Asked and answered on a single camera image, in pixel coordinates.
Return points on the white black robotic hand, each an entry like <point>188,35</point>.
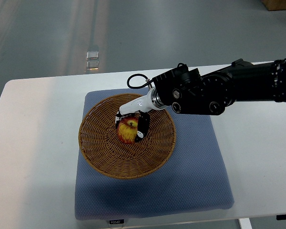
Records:
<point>142,106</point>

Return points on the red yellow apple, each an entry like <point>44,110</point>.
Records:
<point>127,129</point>

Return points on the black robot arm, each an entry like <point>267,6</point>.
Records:
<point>189,92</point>

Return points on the brown wicker basket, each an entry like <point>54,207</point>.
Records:
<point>102,149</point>

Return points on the lower metal floor plate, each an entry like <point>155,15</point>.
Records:
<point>92,65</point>

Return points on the metal floor plate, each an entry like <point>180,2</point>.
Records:
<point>92,65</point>
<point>92,55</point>

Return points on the upper metal floor plate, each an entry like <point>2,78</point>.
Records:
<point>92,55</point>

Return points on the blue quilted mat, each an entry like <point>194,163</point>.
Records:
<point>193,179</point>

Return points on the black table control label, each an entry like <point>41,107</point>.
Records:
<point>117,221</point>

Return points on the brown wooden box corner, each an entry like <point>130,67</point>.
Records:
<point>274,5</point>

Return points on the black table edge clip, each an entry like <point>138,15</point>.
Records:
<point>281,217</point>

